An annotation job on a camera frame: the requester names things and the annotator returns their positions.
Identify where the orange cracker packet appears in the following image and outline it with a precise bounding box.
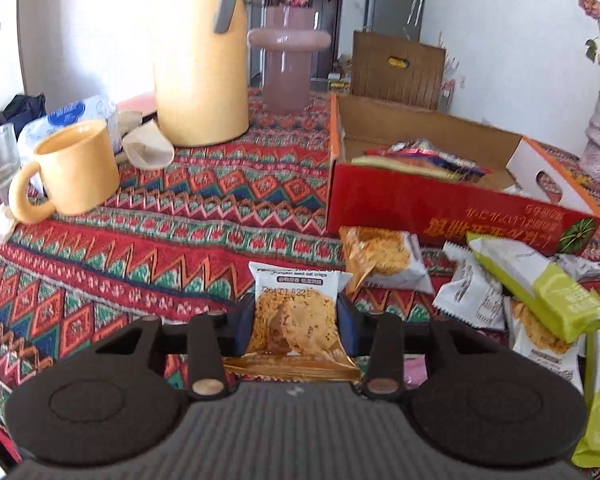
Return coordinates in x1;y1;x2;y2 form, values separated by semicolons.
224;261;360;382

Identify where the yellow orange snack packet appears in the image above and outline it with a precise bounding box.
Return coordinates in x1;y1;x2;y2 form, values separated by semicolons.
350;155;462;181

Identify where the red silver snack bag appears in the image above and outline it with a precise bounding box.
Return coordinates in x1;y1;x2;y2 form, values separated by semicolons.
364;139;492;182

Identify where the white cracker packet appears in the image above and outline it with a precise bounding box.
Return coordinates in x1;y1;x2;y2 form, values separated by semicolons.
503;297;583;393

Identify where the crumpled white packet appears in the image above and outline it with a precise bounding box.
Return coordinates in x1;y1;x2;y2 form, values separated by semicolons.
434;242;505;330

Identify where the patterned red tablecloth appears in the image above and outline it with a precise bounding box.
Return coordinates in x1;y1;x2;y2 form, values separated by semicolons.
0;86;600;478

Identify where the pumpkin oat cracker packet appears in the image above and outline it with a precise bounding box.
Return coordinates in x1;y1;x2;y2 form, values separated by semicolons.
339;226;434;295

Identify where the red cardboard snack box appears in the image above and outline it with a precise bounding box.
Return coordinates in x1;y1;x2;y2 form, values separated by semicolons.
326;94;600;255

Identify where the yellow ceramic mug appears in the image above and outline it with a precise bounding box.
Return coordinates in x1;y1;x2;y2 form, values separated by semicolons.
8;119;120;224

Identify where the beige paper cone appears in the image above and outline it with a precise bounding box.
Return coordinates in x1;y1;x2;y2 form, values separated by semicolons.
122;119;175;171

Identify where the wet wipes pack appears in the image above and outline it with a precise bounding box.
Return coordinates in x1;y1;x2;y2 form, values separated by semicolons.
17;96;122;164

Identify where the black bag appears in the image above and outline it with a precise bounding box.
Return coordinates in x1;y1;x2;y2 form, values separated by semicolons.
0;93;46;136

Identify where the yellow thermos jug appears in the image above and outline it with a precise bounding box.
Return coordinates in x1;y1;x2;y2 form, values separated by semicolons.
154;0;249;148

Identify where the wooden chair back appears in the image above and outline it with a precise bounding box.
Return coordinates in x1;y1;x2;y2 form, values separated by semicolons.
350;32;446;110

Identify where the pink ring glass vase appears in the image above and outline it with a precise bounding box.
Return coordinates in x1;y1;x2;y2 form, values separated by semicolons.
247;6;332;115

